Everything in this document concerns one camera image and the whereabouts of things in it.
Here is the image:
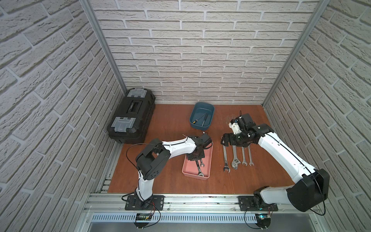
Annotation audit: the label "silver adjustable wrench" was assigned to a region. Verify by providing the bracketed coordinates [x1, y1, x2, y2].
[231, 146, 241, 170]

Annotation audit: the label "large silver combination wrench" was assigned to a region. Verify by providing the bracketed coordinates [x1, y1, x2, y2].
[222, 146, 230, 173]

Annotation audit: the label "small silver combination wrench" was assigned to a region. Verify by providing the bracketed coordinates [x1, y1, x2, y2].
[242, 148, 247, 166]

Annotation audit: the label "pink plastic storage box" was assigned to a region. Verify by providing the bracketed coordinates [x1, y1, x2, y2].
[182, 145, 213, 180]

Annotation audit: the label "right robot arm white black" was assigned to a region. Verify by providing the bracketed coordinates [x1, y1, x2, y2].
[221, 114, 330, 212]

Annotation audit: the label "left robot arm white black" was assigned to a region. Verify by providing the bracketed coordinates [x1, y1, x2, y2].
[134, 133, 212, 206]

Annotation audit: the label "black yellow screwdriver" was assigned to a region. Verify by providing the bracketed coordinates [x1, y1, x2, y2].
[192, 113, 206, 124]

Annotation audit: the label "black tool in teal bin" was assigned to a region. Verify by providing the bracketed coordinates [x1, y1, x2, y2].
[202, 114, 208, 127]

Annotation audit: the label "teal plastic bin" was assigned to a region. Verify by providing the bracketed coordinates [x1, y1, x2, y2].
[189, 102, 215, 131]

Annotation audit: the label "black toolbox grey latches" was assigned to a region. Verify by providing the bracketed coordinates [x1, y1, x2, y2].
[107, 88, 156, 144]

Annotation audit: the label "right controller board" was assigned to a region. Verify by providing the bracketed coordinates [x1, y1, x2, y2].
[255, 214, 271, 230]

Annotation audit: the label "controller board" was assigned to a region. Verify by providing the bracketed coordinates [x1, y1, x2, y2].
[255, 214, 271, 230]
[134, 213, 153, 229]

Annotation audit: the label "left controller board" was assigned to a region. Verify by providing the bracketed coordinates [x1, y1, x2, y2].
[134, 213, 153, 229]

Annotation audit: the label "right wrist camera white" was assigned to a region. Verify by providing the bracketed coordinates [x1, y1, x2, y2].
[229, 119, 242, 134]

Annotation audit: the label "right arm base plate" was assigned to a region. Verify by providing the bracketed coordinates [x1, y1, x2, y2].
[237, 195, 278, 212]

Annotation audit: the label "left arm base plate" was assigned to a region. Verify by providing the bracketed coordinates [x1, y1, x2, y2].
[125, 195, 165, 211]

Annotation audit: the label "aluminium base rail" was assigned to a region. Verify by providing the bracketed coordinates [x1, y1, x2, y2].
[78, 193, 320, 229]

